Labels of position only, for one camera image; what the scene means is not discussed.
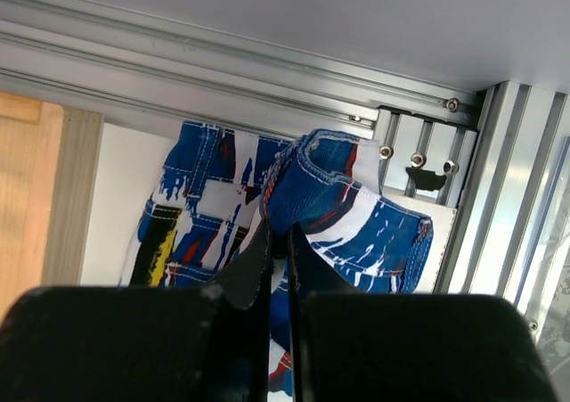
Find blue patterned trousers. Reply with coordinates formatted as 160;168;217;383
123;122;434;391

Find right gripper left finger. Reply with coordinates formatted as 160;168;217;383
1;223;272;401

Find side aluminium frame rail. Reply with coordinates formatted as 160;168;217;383
1;0;483;136

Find wooden clothes rack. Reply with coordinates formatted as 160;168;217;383
1;92;103;315

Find aluminium mounting rail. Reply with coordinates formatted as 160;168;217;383
373;81;569;340

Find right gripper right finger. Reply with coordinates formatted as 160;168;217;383
289;227;556;401

